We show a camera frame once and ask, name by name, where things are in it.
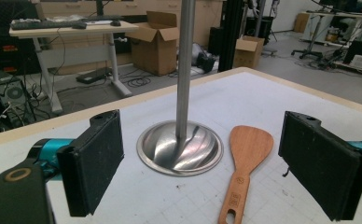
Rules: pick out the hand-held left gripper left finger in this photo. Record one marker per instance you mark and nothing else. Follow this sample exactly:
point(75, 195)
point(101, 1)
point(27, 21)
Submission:
point(92, 161)

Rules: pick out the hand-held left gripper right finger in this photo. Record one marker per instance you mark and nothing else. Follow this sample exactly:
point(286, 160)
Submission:
point(322, 165)

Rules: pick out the black metal frame column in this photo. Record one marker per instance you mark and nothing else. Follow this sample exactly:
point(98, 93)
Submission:
point(232, 34)

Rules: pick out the wooden rice spatula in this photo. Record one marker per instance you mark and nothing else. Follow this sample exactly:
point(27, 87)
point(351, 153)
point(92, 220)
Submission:
point(250, 146)

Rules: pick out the black computer mouse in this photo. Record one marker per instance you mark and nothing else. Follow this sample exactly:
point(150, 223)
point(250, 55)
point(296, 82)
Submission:
point(115, 23)

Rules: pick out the black keyboard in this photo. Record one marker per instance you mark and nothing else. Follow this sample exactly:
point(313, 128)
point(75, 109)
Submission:
point(45, 24)

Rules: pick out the white desk with wooden top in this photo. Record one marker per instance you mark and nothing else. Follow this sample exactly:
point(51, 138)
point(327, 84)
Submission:
point(76, 31)

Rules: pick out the small cardboard box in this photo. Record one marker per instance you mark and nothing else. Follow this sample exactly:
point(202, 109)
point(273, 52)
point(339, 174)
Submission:
point(247, 53)

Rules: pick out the metal stand with round base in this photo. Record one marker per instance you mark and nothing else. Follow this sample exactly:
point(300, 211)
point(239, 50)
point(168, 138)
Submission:
point(185, 62)

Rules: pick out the white box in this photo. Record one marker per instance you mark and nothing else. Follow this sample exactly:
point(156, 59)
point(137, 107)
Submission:
point(361, 61)

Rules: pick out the black bin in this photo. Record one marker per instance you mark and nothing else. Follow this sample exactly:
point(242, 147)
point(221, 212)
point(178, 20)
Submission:
point(260, 29)

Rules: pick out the black computer tower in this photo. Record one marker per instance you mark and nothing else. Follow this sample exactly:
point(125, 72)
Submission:
point(12, 93)

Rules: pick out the flat black device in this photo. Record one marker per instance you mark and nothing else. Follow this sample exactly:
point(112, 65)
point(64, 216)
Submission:
point(93, 75)

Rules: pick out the black bag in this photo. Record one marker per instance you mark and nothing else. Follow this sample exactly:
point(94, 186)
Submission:
point(205, 62)

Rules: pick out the large open cardboard box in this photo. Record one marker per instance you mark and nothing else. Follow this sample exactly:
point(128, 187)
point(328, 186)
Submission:
point(152, 53)

